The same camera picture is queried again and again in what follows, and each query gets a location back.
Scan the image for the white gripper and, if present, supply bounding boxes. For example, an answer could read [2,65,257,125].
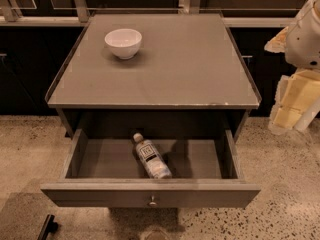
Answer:
[264,0,320,135]

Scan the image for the blue plastic water bottle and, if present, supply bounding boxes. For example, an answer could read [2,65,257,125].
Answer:
[133,133,172,179]

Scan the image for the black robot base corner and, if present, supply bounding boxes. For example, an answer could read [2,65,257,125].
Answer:
[37,214,59,240]

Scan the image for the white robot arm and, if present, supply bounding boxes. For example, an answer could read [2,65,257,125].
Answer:
[264,0,320,135]

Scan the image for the grey cabinet with counter top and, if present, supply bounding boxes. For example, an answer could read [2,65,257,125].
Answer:
[46,14,261,128]

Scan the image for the round metal drawer knob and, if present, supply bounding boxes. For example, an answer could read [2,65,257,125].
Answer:
[148,196,158,207]

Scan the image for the open grey top drawer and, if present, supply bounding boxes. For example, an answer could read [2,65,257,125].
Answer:
[41,130,260,208]

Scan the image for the white ceramic bowl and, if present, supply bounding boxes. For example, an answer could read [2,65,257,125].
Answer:
[104,29,142,59]

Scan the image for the metal and glass railing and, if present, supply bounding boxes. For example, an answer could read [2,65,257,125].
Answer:
[0,0,320,24]

